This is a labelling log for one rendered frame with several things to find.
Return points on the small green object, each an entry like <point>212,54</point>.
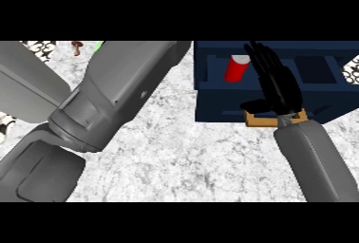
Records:
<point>97,46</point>

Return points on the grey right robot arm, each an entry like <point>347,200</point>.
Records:
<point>317,164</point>

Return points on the small brown object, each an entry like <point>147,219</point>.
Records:
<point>76,48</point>

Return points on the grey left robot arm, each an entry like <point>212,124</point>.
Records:
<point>116,82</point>

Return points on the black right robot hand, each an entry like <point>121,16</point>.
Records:
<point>277,85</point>

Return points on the red can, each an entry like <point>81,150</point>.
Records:
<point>234,71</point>

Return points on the navy blue drawer front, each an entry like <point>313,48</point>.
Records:
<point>218,106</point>

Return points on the navy blue drawer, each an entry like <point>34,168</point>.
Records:
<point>317,68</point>
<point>218,106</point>

